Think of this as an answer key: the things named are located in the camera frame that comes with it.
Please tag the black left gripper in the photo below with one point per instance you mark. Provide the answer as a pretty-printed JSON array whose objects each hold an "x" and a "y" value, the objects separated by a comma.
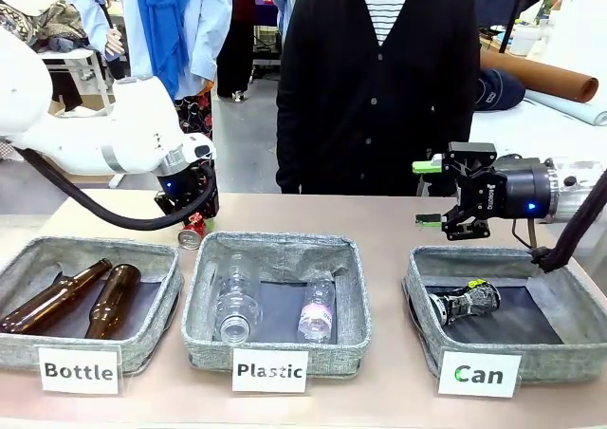
[{"x": 182, "y": 187}]

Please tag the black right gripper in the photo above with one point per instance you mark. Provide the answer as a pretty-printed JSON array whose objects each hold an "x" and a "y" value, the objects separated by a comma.
[{"x": 519, "y": 189}]

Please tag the red drink can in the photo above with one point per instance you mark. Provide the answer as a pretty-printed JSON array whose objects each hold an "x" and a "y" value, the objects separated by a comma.
[{"x": 192, "y": 236}]

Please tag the large clear plastic bottle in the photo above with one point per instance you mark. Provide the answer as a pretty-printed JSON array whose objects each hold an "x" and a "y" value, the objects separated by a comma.
[{"x": 237, "y": 301}]

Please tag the crushed black drink can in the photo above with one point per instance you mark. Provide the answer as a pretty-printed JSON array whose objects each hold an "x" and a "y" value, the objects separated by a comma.
[{"x": 467, "y": 301}]

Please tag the brown glass bottle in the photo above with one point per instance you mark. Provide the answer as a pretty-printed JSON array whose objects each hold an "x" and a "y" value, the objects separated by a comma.
[
  {"x": 52, "y": 296},
  {"x": 111, "y": 301}
]

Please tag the small plastic bottle pink label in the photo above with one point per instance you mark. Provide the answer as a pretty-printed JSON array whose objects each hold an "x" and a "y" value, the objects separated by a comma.
[{"x": 317, "y": 312}]

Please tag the person's left forearm black sleeve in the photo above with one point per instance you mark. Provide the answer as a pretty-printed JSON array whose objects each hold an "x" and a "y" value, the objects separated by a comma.
[{"x": 457, "y": 125}]

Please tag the person's right forearm black sleeve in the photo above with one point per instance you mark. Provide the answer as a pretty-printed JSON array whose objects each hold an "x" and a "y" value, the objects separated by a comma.
[{"x": 289, "y": 154}]

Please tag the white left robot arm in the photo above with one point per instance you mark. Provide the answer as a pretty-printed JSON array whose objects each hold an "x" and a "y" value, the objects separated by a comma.
[{"x": 71, "y": 149}]

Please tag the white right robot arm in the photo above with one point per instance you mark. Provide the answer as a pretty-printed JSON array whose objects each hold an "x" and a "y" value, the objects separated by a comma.
[{"x": 574, "y": 192}]

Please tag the grey fabric basket labelled Plastic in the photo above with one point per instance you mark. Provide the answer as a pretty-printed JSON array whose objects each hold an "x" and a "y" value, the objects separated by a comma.
[{"x": 353, "y": 286}]

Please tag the white Can label card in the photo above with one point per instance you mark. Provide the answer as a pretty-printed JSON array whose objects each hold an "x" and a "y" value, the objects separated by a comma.
[{"x": 479, "y": 374}]

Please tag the grey fabric basket labelled Can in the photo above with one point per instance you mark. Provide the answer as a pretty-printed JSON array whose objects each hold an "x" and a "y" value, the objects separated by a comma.
[{"x": 569, "y": 362}]

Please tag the grey fabric basket labelled Bottle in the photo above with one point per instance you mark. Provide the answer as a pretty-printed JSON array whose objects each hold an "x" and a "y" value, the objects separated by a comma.
[{"x": 28, "y": 348}]

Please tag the white side table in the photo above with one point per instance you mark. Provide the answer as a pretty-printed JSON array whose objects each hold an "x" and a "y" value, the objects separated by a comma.
[{"x": 545, "y": 132}]

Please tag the navy baseball cap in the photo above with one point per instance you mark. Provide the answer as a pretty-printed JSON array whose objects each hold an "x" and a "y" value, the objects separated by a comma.
[{"x": 500, "y": 89}]

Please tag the person torso black cardigan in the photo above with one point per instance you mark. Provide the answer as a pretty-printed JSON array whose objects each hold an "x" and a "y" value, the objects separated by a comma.
[{"x": 370, "y": 116}]

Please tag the light blue rolled sheet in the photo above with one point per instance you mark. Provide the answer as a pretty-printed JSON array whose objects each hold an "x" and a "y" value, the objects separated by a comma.
[{"x": 569, "y": 108}]

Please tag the brown rolled sheet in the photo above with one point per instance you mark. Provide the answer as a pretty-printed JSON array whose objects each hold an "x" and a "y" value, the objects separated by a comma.
[{"x": 540, "y": 75}]

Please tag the white plastic bucket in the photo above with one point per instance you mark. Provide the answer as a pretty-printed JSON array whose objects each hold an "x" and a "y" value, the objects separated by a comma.
[{"x": 525, "y": 40}]

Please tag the white Plastic label card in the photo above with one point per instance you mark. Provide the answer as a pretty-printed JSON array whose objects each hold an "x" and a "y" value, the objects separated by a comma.
[{"x": 269, "y": 371}]

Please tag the person in dark clothes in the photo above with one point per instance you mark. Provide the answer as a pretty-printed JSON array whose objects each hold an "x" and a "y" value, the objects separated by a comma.
[{"x": 234, "y": 44}]

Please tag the black slanted pole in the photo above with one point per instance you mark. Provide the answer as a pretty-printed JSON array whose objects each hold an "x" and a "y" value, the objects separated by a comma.
[{"x": 514, "y": 11}]

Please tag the blue scarf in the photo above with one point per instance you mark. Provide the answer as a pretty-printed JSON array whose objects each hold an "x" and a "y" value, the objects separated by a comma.
[{"x": 163, "y": 30}]

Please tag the white metal rack table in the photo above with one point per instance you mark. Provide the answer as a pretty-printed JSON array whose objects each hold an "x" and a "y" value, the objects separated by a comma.
[{"x": 80, "y": 66}]

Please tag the person in light blue shirt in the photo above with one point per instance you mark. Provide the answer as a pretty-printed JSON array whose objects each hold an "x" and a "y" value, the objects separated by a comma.
[{"x": 208, "y": 21}]

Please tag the white Bottle label card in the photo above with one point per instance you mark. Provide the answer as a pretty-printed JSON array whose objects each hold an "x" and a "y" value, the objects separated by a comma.
[{"x": 78, "y": 371}]

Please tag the pile of patterned clothes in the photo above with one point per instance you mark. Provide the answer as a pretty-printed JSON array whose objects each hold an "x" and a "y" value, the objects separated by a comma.
[{"x": 52, "y": 23}]

